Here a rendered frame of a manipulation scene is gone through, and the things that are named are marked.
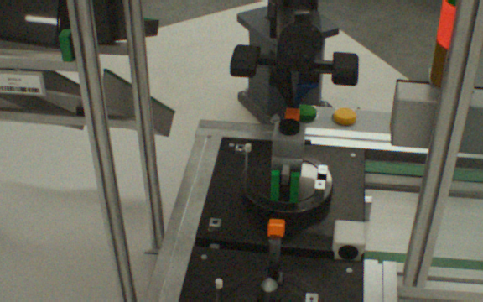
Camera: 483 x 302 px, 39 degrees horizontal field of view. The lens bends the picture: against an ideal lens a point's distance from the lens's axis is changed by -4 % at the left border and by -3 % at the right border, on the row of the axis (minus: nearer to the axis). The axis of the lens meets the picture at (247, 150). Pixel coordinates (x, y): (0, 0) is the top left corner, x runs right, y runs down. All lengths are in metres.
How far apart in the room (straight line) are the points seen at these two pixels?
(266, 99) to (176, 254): 0.47
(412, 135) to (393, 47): 2.65
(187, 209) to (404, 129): 0.39
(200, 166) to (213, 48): 0.56
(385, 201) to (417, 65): 2.24
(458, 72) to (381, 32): 2.85
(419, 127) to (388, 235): 0.31
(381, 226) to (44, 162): 0.64
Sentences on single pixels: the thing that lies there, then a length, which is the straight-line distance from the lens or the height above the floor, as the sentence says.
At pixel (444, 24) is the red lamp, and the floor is 1.34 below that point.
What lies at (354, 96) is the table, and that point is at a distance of 1.49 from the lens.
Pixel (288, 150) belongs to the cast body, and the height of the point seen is 1.07.
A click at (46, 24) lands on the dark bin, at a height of 1.33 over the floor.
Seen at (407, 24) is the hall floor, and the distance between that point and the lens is 3.71.
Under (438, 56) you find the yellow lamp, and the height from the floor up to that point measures 1.30.
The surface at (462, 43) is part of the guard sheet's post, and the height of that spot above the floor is 1.33.
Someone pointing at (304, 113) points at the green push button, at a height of 0.97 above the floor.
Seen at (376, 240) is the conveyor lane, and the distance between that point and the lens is 1.08.
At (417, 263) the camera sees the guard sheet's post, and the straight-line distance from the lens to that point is 0.94.
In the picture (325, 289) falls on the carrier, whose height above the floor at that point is 0.97.
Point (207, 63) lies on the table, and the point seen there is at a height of 0.86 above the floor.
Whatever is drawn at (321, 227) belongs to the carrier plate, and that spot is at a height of 0.97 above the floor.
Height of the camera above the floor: 1.68
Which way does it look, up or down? 38 degrees down
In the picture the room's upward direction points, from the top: straight up
